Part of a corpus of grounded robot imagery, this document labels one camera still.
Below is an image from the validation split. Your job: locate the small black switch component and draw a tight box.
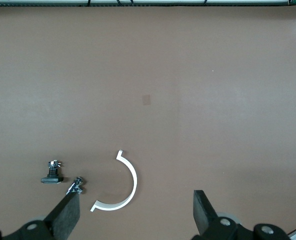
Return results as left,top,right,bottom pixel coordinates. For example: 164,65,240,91
40,159,65,185

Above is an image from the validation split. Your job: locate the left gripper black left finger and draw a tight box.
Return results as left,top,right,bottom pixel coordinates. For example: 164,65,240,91
0,192,81,240

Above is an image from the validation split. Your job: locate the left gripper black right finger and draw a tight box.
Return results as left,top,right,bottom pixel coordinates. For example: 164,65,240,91
192,189,291,240

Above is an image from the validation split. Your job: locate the white semicircular plastic bracket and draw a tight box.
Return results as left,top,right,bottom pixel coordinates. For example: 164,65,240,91
89,149,138,213

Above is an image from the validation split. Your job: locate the small silver metal fitting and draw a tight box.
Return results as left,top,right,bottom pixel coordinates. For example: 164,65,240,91
65,176,86,196

